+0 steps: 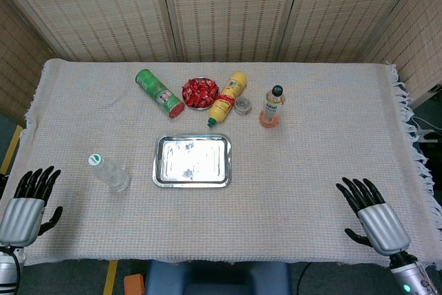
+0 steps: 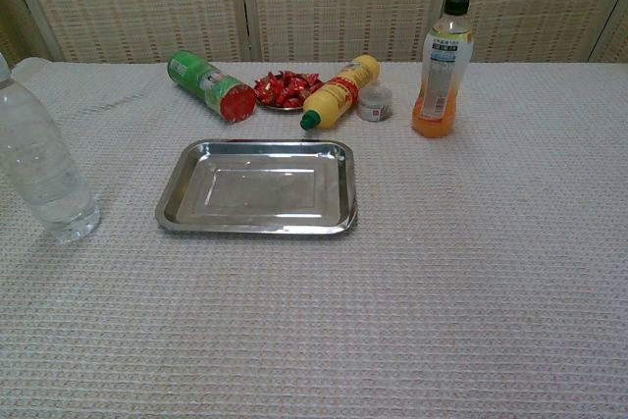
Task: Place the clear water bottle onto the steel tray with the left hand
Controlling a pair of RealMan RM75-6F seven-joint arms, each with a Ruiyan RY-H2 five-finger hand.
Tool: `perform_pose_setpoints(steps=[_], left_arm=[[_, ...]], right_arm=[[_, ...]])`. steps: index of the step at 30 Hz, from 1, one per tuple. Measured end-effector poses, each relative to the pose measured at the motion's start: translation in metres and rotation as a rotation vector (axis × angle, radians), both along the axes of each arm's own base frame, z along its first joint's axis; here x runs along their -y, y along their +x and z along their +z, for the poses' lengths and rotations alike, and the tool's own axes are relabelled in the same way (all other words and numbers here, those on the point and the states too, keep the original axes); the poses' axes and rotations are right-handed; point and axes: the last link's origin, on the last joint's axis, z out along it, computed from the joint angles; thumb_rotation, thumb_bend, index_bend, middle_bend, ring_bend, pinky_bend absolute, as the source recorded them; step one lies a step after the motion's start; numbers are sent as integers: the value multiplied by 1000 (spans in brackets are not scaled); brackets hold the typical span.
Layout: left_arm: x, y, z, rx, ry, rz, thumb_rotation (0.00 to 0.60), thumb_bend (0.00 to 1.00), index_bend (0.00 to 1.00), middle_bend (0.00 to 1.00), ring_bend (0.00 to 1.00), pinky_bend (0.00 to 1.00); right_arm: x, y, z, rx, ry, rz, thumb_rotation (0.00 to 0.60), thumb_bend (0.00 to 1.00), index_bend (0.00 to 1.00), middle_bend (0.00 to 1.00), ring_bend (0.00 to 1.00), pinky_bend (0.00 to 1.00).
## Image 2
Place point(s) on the green chips can red lid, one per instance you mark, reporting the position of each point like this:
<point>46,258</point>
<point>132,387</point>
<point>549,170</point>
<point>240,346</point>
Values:
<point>210,84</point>

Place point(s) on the yellow squeeze bottle green cap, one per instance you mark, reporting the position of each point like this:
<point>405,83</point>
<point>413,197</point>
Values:
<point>339,92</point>

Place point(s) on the stainless steel rectangular tray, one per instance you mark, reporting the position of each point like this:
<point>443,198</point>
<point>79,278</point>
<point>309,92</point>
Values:
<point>257,187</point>

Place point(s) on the small round clear jar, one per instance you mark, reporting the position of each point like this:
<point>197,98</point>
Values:
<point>375,102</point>

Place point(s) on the bamboo folding screen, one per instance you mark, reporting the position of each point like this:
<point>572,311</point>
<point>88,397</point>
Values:
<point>333,2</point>

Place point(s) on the white woven tablecloth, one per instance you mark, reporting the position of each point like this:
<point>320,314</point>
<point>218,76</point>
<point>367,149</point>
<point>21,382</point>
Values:
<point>392,267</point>

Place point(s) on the bowl of red wrapped candies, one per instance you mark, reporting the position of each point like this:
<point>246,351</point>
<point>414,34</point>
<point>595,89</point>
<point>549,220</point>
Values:
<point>284,89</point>

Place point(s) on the transparent plastic water bottle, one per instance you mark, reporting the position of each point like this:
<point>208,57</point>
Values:
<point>43,164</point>

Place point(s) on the orange juice bottle black cap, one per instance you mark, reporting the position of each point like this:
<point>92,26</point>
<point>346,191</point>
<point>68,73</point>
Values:
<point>441,80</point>

